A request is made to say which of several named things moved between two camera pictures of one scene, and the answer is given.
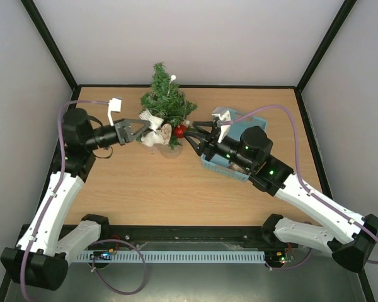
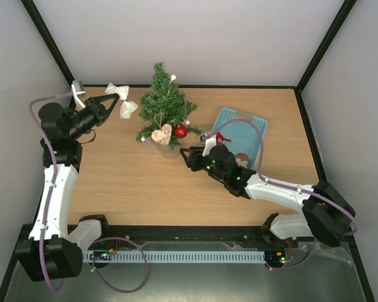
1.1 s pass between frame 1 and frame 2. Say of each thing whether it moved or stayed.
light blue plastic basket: moved
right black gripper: moved
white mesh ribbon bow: moved
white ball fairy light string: stayed
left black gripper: moved
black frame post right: stayed
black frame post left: stayed
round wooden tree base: stayed
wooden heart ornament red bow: stayed
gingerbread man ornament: moved
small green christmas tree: stayed
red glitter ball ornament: stayed
